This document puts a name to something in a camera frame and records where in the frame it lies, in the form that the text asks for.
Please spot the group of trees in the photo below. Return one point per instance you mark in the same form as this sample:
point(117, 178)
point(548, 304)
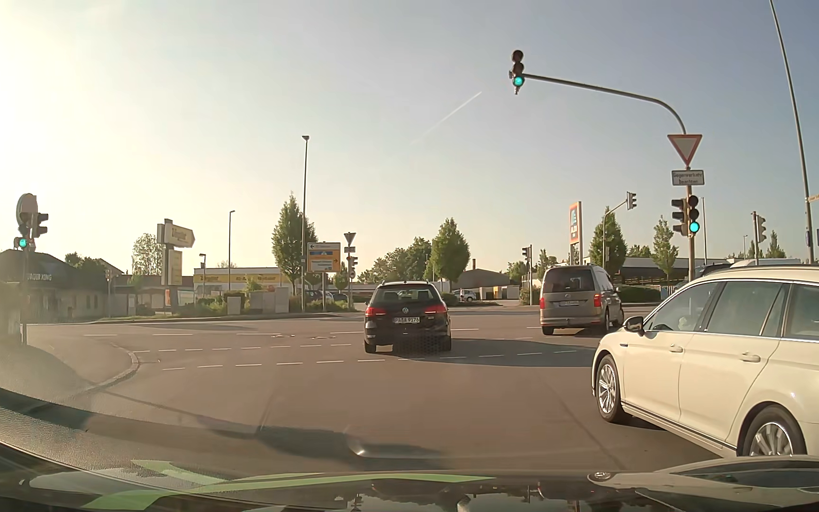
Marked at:
point(399, 263)

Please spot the round green tree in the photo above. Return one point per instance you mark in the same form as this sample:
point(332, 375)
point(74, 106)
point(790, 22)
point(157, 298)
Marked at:
point(449, 249)

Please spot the black estate car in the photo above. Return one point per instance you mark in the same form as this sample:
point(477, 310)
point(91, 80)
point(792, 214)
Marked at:
point(406, 315)

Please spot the traffic light with triangular sign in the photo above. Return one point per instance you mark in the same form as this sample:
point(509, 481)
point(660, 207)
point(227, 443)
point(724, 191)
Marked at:
point(350, 257)

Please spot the grey building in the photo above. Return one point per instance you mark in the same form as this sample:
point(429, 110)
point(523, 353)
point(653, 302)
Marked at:
point(480, 279)

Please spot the yellow direction sign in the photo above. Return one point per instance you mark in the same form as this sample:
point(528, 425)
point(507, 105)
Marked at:
point(323, 257)

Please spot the conical green tree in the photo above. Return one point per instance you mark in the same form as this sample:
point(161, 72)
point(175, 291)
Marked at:
point(293, 238)

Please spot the tall shop sign pylon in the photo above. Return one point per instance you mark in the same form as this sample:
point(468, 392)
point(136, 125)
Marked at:
point(576, 224)

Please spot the yellow-fronted shop building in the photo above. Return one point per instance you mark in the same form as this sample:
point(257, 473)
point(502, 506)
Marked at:
point(239, 279)

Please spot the beige van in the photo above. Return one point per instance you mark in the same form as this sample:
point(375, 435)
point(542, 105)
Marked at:
point(579, 298)

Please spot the green hedge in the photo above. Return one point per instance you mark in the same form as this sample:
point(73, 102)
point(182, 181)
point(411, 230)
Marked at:
point(637, 294)

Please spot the car's own bonnet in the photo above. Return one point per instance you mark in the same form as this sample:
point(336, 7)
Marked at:
point(395, 490)

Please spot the low dark-roofed building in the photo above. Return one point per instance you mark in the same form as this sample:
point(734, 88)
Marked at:
point(658, 269)

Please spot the slender green tree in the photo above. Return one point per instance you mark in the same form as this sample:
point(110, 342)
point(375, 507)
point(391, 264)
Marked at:
point(663, 245)

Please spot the traffic light with give-way sign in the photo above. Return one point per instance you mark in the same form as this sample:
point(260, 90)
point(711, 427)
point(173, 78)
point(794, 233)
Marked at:
point(690, 213)

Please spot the white estate car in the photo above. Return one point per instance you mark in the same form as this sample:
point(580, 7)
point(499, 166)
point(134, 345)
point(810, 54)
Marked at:
point(751, 355)

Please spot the dark-roofed restaurant building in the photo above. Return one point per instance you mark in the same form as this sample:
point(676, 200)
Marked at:
point(54, 281)

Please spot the grey pavement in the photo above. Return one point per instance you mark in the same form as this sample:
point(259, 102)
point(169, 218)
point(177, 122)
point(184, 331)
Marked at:
point(61, 355)

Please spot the traffic light with round sign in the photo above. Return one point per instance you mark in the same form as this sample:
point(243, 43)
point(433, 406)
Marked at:
point(25, 234)

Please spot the tall lamp post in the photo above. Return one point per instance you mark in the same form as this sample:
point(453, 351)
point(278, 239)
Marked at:
point(303, 213)

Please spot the shop sign on post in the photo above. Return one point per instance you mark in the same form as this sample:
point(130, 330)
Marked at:
point(173, 245)

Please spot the curved lamp post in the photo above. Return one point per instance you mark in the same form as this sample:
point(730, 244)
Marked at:
point(797, 142)

